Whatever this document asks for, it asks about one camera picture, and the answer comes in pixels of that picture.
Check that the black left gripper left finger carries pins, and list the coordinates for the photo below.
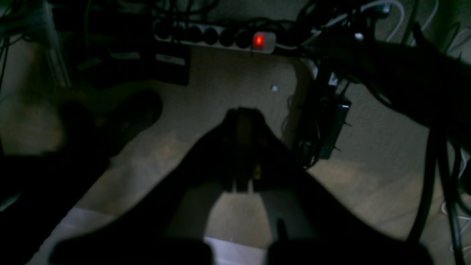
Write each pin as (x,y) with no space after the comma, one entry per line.
(137,237)

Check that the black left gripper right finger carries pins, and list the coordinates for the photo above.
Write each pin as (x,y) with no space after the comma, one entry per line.
(334,235)

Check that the black power adapter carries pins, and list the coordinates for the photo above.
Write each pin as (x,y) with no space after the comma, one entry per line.
(323,115)

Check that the black power strip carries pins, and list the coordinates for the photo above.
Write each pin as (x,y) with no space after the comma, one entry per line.
(207,35)

